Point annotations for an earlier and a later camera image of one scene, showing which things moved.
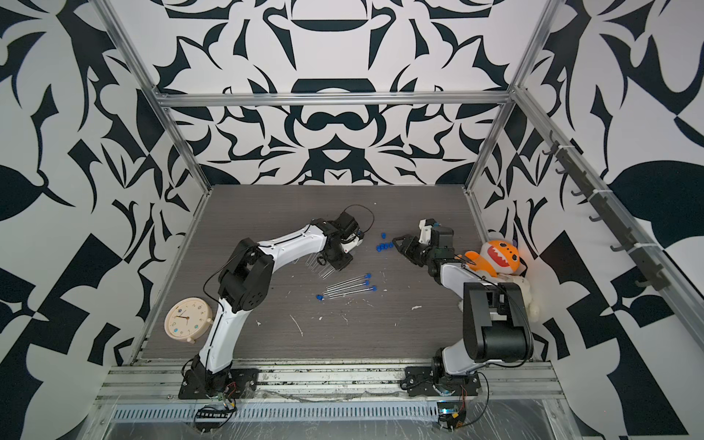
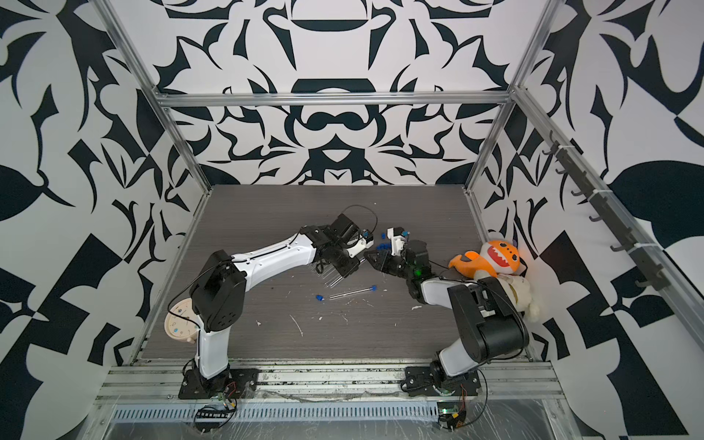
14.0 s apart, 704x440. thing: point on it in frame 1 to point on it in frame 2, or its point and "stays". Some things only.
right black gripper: x=406 y=247 to x=379 y=264
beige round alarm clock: x=188 y=319 stays
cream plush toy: x=532 y=308 stays
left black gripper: x=341 y=265 stays
